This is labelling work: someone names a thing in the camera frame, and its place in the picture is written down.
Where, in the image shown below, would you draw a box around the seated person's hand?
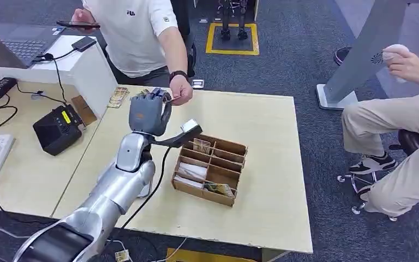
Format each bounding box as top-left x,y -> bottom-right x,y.
382,50 -> 419,86

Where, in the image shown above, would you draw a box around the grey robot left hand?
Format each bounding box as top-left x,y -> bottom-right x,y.
128,87 -> 173,138

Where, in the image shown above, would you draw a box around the person's left hand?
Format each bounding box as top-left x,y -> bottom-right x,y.
169,74 -> 194,106

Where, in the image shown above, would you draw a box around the person's right hand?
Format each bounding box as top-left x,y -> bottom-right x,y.
70,7 -> 99,34

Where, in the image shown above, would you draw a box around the black smartphone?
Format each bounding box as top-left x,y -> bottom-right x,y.
56,20 -> 101,30

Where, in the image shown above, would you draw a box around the white tissue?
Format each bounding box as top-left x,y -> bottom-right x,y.
381,44 -> 411,85

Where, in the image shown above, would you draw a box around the black wristwatch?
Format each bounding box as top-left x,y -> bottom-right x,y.
169,70 -> 189,82

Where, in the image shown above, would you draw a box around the black flat drive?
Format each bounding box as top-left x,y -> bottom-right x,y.
71,36 -> 98,53

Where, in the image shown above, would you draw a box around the grey slanted floor stand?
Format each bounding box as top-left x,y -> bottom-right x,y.
316,0 -> 419,111

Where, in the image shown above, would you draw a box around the seated person in beige trousers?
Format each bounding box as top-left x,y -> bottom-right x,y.
341,43 -> 419,218

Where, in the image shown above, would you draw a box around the person in white shirt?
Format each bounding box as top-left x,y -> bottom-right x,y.
70,0 -> 194,106

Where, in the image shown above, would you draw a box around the white desk partition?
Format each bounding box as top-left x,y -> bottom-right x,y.
0,34 -> 119,119

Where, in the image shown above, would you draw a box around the grey laptop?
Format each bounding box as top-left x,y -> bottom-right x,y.
0,19 -> 67,69

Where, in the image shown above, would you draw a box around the brown wooden panel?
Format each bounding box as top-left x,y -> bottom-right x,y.
70,94 -> 98,127

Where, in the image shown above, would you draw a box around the black round floor object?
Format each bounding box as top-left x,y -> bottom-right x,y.
333,46 -> 354,67

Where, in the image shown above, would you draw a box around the black stool with castors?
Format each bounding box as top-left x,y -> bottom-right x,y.
337,129 -> 419,223

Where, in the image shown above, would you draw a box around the white card stack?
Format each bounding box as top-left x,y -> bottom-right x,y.
177,162 -> 208,180

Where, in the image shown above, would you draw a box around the grey flat power bank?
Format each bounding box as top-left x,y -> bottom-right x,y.
136,180 -> 153,199

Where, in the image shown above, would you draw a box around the thin card stack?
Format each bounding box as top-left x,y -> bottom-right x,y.
172,175 -> 204,189

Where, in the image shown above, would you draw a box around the black robot legs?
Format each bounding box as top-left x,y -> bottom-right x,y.
217,0 -> 250,41

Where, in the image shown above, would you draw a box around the black device with yellow label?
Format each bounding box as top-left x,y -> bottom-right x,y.
32,104 -> 86,157

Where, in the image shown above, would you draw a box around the wooden compartment card box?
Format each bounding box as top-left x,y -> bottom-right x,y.
170,134 -> 249,209

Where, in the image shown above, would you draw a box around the printed card lying in box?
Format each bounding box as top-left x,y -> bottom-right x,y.
202,182 -> 237,199

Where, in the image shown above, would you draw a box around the black power adapter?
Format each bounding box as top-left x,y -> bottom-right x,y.
0,76 -> 19,104

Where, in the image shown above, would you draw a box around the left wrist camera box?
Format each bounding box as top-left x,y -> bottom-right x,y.
180,118 -> 203,138

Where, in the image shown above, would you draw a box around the black cable of flat drive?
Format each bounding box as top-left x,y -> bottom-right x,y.
33,48 -> 78,105

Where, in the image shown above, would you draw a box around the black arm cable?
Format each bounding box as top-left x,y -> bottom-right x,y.
100,144 -> 173,251

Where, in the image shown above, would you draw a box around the white floor cable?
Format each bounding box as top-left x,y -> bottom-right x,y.
0,218 -> 31,240

